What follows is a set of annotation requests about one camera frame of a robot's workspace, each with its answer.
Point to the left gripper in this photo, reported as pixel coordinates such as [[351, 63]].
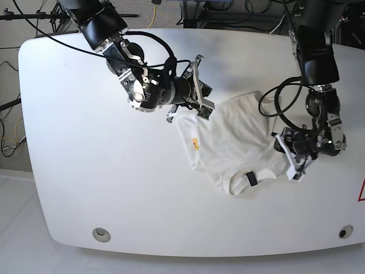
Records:
[[296, 148]]

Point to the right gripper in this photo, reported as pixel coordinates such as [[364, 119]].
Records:
[[188, 91]]

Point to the white printed T-shirt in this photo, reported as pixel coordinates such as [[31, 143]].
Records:
[[231, 143]]

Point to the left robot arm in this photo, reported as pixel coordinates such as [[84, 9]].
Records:
[[311, 24]]

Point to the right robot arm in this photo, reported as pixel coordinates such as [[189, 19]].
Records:
[[148, 87]]

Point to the black shirt label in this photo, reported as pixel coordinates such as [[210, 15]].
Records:
[[252, 178]]

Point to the red warning sticker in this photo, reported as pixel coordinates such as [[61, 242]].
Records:
[[361, 197]]

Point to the right table grommet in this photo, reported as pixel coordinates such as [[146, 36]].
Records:
[[346, 232]]

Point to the table grommet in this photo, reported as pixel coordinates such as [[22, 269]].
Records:
[[101, 235], [346, 232]]

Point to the black tripod stand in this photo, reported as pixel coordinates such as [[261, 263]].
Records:
[[28, 15]]

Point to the left table grommet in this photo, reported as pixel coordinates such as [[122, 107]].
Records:
[[101, 235]]

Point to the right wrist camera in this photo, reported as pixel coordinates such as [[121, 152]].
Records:
[[205, 109]]

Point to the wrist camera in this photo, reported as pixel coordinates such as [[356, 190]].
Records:
[[295, 173], [205, 109]]

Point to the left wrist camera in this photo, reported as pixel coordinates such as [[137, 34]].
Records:
[[295, 173]]

